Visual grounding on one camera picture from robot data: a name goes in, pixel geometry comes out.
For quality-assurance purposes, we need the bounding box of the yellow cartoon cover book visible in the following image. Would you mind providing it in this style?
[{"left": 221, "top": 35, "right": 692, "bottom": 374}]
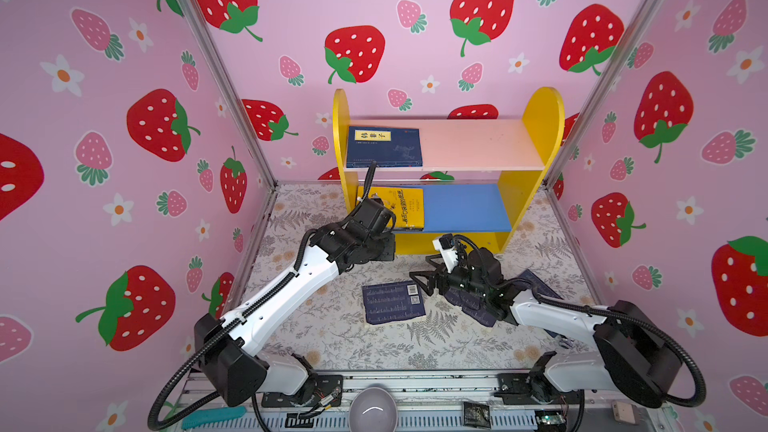
[{"left": 361, "top": 186, "right": 426, "bottom": 231}]

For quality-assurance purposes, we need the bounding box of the navy blue book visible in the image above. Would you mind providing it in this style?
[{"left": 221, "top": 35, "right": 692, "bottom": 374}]
[{"left": 346, "top": 126, "right": 423, "bottom": 168}]

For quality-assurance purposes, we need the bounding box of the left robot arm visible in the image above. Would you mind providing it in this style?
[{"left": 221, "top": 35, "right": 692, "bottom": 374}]
[{"left": 147, "top": 195, "right": 396, "bottom": 431}]

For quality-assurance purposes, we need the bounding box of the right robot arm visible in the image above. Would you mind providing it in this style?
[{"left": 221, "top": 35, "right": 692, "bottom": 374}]
[{"left": 409, "top": 248, "right": 707, "bottom": 408}]

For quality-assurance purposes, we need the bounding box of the yellow pink blue bookshelf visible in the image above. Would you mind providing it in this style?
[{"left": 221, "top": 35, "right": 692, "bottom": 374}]
[{"left": 332, "top": 87, "right": 565, "bottom": 255}]

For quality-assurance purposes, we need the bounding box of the small black circuit board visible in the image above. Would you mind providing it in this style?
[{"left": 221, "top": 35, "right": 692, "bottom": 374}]
[{"left": 462, "top": 401, "right": 492, "bottom": 429}]

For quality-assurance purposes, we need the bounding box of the grey bowl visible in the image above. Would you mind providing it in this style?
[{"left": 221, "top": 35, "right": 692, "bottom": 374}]
[{"left": 348, "top": 386, "right": 398, "bottom": 432}]

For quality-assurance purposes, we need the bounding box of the green lit circuit board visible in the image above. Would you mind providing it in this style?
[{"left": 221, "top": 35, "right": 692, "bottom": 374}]
[{"left": 535, "top": 410, "right": 567, "bottom": 432}]

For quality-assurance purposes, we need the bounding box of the small beige box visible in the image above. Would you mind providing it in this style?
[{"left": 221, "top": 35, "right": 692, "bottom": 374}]
[{"left": 611, "top": 401, "right": 640, "bottom": 425}]

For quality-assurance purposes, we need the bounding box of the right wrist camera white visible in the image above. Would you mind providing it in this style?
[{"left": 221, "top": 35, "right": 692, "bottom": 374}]
[{"left": 432, "top": 234, "right": 459, "bottom": 273}]

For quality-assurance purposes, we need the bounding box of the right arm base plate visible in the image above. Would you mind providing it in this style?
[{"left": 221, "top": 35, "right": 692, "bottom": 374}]
[{"left": 493, "top": 373, "right": 580, "bottom": 406}]

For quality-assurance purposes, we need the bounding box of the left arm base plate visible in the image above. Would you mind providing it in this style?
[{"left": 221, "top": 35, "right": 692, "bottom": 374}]
[{"left": 260, "top": 374, "right": 344, "bottom": 408}]

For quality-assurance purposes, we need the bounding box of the teal handled tool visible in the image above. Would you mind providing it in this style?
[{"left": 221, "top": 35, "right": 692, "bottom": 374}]
[{"left": 181, "top": 406, "right": 247, "bottom": 431}]

